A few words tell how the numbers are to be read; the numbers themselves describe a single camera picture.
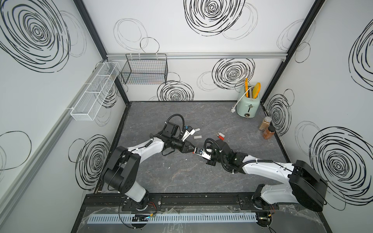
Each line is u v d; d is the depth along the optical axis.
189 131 0.77
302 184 0.42
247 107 1.01
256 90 0.99
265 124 0.97
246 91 1.02
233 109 1.12
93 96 0.76
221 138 0.99
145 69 0.96
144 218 0.72
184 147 0.74
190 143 0.77
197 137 0.99
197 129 1.02
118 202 0.75
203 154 0.69
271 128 0.98
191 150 0.76
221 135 0.99
